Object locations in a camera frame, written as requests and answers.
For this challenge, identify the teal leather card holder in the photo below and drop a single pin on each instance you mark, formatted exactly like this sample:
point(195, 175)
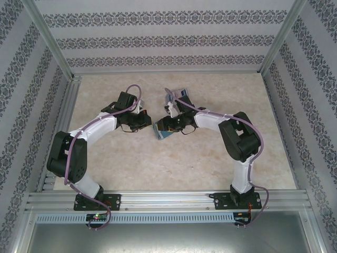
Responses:
point(164, 135)

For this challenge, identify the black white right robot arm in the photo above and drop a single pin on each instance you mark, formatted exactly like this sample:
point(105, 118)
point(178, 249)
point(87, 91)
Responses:
point(239, 142)

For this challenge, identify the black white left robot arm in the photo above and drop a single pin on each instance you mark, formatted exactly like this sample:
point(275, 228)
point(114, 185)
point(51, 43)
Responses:
point(92, 126)

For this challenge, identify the grey metal sheet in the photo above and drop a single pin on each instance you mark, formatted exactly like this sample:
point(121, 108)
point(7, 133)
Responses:
point(168, 239)

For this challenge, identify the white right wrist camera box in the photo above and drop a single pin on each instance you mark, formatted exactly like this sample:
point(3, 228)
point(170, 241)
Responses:
point(169, 108)

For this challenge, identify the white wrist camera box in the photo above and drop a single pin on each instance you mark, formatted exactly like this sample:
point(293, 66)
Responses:
point(139, 105)
point(169, 108)

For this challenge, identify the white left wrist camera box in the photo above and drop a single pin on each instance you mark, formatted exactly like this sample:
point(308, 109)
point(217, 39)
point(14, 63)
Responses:
point(139, 105)

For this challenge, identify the thin aluminium cross rail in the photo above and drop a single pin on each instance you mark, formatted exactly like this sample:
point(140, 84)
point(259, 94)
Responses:
point(168, 73)

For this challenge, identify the aluminium side rail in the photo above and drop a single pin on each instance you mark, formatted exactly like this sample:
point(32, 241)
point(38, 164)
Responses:
point(67, 105)

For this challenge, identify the long aluminium mounting rail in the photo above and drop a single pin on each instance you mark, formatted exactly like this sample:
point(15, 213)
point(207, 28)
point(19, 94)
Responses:
point(168, 200)

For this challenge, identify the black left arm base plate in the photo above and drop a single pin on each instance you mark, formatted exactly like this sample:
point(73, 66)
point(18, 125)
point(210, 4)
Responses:
point(113, 201)

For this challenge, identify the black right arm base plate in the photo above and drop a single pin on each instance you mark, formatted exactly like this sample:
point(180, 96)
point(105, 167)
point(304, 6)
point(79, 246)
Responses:
point(221, 201)

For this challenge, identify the aluminium frame post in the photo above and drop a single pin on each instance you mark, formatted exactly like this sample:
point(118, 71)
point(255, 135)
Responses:
point(280, 39)
point(53, 39)

